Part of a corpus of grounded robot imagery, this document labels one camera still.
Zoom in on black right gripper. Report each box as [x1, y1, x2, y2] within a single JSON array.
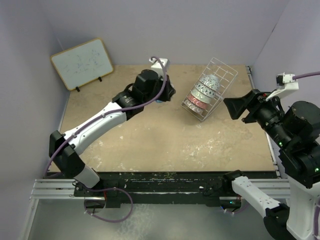
[[223, 86, 292, 147]]

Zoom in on blue floral pattern bowl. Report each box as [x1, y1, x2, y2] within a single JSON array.
[[194, 81, 215, 98]]

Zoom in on orange floral pattern bowl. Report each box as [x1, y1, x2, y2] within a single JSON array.
[[187, 95, 208, 110]]

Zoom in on red rimmed bowl underneath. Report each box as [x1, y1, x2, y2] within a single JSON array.
[[199, 74, 221, 92]]

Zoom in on white bowl maroon pattern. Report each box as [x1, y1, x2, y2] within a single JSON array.
[[187, 104, 203, 115]]

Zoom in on white bowl green pattern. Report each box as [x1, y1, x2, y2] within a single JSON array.
[[190, 89, 212, 104]]

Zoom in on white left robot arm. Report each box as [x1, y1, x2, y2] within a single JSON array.
[[49, 69, 176, 196]]

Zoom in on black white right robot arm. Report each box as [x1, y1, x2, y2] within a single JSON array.
[[222, 89, 320, 240]]

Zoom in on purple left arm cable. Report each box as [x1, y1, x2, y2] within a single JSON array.
[[43, 56, 168, 223]]

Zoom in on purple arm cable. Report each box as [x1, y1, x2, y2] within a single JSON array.
[[43, 56, 168, 223], [292, 71, 320, 80]]

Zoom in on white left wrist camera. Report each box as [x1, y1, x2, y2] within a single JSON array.
[[149, 57, 171, 74]]

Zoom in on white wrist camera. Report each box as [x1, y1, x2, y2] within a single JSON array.
[[266, 72, 299, 101], [149, 57, 171, 74]]

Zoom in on white wire dish rack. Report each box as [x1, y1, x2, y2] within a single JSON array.
[[181, 57, 238, 122]]

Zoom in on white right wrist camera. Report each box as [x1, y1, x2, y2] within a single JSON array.
[[266, 72, 299, 101]]

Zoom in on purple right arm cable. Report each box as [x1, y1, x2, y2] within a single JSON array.
[[292, 71, 320, 80]]

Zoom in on small whiteboard yellow frame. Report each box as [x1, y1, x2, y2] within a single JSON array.
[[50, 38, 114, 91]]

